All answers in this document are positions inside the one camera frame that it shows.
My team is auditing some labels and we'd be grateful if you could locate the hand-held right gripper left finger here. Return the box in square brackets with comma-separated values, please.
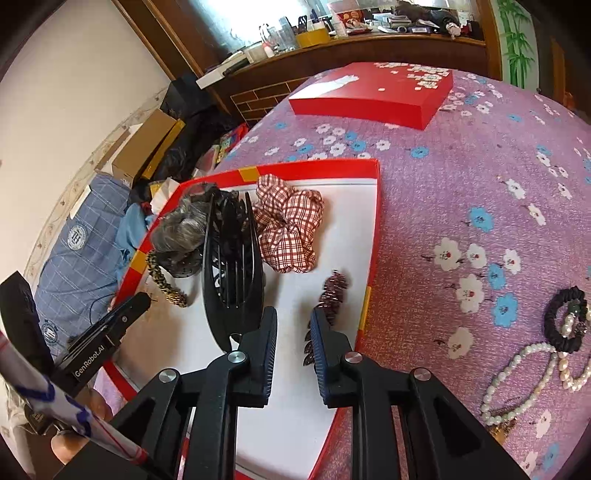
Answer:
[108, 306, 279, 480]

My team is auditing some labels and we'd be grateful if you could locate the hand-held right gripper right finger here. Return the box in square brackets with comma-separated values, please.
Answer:
[308, 306, 532, 480]

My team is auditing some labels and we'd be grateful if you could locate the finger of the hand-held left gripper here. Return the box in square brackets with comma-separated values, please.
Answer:
[67, 292, 153, 352]
[0, 271, 54, 370]

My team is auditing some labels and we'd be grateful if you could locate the dark red beaded hair clip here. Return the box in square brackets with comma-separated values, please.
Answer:
[302, 270, 349, 367]

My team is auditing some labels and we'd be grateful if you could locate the red jewelry box tray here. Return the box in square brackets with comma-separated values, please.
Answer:
[104, 158, 384, 480]

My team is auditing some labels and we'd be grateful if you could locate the long pearl necklace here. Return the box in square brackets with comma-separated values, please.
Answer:
[480, 342, 559, 439]

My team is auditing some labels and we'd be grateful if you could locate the black hair tie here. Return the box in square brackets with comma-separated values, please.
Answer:
[543, 286, 589, 354]

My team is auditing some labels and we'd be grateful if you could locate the person's left hand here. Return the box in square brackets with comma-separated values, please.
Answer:
[51, 388, 114, 464]

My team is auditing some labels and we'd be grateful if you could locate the black hair claw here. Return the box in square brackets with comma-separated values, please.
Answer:
[201, 191, 266, 354]

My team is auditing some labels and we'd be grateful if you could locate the blue checked bedding bag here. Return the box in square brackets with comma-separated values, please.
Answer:
[34, 173, 134, 365]

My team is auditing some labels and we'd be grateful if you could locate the grey furry hair accessory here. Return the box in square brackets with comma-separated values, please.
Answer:
[157, 182, 252, 279]

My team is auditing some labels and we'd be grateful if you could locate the light blue cloth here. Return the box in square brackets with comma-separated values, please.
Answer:
[115, 203, 155, 259]

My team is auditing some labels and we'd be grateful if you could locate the red plaid scrunchie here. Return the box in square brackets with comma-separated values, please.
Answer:
[253, 174, 325, 274]

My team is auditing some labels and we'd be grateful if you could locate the brown cardboard box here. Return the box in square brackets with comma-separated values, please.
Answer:
[111, 108, 185, 185]

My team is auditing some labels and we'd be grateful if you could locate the black plastic bag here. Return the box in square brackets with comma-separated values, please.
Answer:
[159, 76, 241, 181]

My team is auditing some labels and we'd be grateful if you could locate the white flat box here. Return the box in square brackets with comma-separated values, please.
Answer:
[196, 51, 259, 90]

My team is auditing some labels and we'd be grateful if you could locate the red box lid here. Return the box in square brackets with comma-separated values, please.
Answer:
[288, 62, 454, 131]

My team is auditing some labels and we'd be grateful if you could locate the wooden counter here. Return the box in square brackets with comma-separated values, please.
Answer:
[203, 32, 490, 125]

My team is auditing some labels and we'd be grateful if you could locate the yellow box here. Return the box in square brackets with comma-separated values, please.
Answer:
[295, 28, 331, 48]

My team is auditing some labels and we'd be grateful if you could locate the pile of dark bags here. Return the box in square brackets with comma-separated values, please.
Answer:
[397, 0, 462, 28]

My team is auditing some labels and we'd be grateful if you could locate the white stick with blue cord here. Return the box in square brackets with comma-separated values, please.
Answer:
[0, 330, 151, 464]

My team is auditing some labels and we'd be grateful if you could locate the leopard print hair tie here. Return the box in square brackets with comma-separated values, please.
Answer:
[145, 251, 190, 309]

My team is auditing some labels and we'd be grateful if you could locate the short pearl bracelet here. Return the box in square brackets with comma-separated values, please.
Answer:
[556, 337, 591, 393]

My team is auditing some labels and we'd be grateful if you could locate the green bead pearl bracelet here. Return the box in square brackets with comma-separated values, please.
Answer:
[561, 298, 591, 337]

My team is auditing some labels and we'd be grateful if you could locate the green bamboo wall painting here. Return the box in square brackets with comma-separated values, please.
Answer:
[496, 0, 536, 88]

